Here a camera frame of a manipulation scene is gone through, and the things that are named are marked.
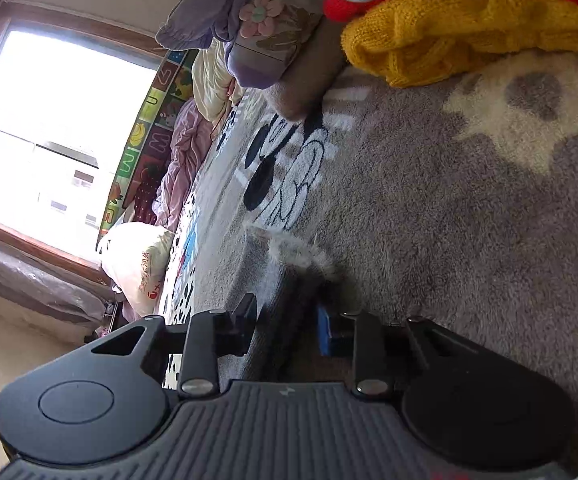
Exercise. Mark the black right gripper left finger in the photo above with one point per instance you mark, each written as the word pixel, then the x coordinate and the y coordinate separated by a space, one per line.
pixel 112 395

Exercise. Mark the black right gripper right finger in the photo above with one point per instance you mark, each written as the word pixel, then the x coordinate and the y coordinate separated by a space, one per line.
pixel 470 405

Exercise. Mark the grey fleece garment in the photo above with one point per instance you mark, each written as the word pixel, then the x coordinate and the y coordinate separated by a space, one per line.
pixel 288 276

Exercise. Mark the white plastic bag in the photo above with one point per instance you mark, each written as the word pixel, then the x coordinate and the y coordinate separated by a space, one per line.
pixel 134 256

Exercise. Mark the translucent grey curtain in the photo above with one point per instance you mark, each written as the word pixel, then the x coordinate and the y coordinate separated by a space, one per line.
pixel 52 291

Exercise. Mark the Mickey Mouse plush blanket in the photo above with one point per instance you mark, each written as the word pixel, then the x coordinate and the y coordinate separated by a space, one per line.
pixel 456 201

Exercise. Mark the pink crumpled bedsheet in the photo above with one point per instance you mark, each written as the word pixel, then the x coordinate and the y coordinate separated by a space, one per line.
pixel 190 143

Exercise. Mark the colourful alphabet foam mat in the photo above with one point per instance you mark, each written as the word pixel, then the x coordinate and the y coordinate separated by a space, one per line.
pixel 146 153

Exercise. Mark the cream satin quilt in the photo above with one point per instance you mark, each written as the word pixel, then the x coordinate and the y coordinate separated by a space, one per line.
pixel 215 90

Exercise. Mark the taupe folded garment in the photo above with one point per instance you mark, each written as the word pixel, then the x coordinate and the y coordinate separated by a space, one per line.
pixel 310 75

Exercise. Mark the yellow knitted sweater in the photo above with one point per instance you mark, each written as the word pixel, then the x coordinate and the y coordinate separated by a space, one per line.
pixel 411 43

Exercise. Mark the purple flower garment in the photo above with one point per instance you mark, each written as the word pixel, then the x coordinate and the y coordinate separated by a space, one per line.
pixel 261 38

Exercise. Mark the wooden window frame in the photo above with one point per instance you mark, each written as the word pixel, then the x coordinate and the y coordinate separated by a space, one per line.
pixel 70 83

